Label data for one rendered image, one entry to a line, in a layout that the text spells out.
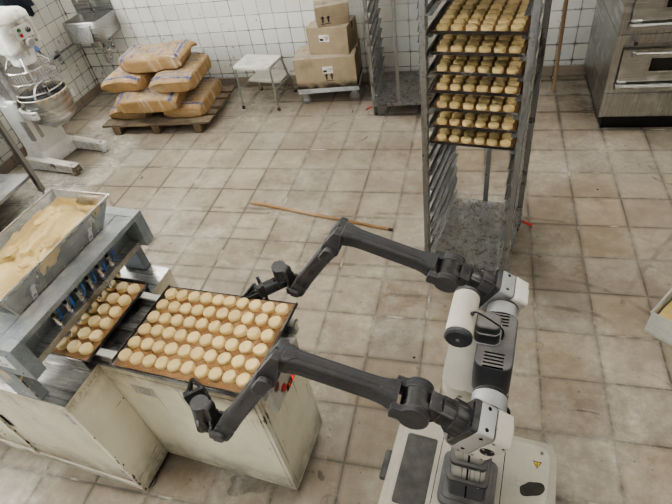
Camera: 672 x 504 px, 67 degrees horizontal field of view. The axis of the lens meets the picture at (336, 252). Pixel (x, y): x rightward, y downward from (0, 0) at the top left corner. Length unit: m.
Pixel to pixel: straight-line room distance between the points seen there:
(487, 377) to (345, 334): 1.69
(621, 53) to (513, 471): 3.14
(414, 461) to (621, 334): 1.40
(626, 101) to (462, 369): 3.44
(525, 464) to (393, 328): 1.08
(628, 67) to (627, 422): 2.63
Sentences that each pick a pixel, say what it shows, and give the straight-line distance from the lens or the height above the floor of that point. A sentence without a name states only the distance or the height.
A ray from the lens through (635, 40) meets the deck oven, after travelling 4.40.
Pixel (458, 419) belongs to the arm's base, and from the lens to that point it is 1.29.
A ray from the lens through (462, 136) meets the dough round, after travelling 2.68.
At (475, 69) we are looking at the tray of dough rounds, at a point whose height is 1.32.
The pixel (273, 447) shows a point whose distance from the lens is 2.11.
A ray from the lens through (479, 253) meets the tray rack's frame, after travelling 3.17.
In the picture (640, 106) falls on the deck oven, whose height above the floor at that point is 0.20.
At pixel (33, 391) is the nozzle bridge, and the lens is 2.17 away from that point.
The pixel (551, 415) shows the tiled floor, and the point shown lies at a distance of 2.73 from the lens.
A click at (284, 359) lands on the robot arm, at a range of 1.28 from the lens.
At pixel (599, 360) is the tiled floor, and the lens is 2.97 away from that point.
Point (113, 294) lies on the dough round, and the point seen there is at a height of 0.92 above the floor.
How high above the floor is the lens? 2.34
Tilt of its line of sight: 43 degrees down
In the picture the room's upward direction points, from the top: 11 degrees counter-clockwise
